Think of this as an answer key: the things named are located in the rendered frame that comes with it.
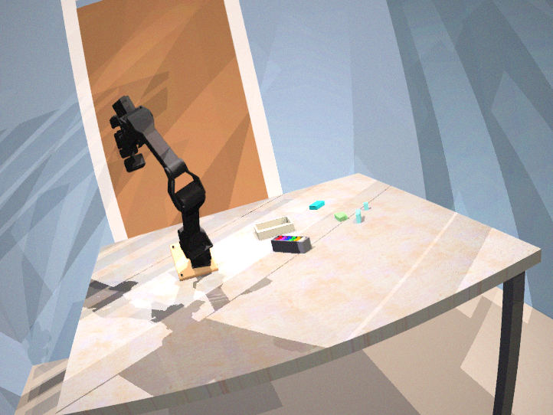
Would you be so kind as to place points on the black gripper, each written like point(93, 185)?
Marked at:
point(127, 148)

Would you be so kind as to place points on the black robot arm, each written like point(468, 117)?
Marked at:
point(139, 125)

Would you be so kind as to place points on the white square tray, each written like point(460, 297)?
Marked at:
point(272, 228)

